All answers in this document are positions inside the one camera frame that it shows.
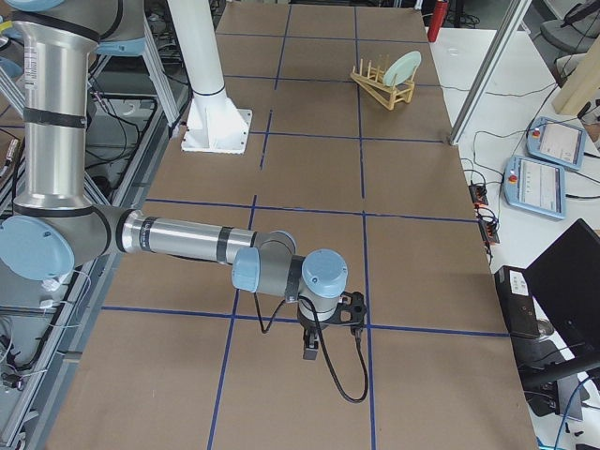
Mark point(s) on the black box device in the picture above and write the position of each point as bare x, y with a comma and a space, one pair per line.
516, 303

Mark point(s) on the teach pendant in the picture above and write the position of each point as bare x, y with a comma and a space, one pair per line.
535, 186
557, 142

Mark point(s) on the upper teach pendant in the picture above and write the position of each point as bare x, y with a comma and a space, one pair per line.
557, 142

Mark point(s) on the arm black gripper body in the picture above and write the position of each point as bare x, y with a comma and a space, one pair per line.
307, 324

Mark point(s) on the second robot arm grey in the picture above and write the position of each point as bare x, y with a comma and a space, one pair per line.
55, 228

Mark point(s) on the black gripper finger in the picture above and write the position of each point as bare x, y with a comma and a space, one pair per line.
310, 350

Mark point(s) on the aluminium frame post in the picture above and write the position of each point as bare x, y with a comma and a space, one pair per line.
508, 27

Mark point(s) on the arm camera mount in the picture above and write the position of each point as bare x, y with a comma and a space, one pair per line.
350, 312

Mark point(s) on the wooden dish rack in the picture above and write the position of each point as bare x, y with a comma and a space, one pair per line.
369, 76

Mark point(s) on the brown paper table cover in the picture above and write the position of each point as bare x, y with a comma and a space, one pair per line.
179, 360

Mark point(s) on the light green plate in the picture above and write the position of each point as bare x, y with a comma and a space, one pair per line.
402, 70

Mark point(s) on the red fire extinguisher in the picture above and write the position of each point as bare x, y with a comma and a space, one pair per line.
437, 19

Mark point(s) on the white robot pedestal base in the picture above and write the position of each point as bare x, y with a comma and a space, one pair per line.
214, 124

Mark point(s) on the lower teach pendant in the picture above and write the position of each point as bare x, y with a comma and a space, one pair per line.
535, 186

